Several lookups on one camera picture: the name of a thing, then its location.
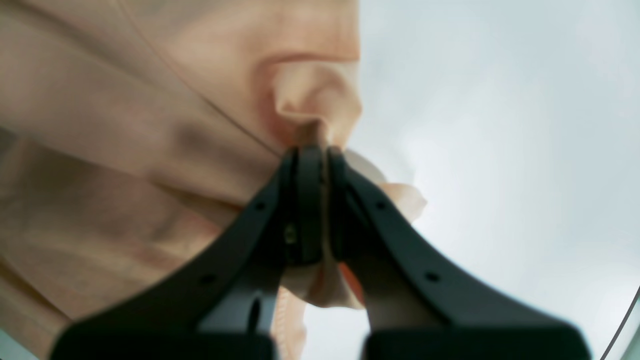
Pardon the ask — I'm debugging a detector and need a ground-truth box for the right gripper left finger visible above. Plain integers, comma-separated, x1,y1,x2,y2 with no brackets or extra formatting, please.
51,146,324,360

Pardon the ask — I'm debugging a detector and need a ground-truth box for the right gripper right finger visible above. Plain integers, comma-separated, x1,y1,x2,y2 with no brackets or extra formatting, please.
327,147,591,360

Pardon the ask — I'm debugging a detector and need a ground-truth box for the peach t-shirt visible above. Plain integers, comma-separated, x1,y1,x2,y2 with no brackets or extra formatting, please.
0,0,428,360

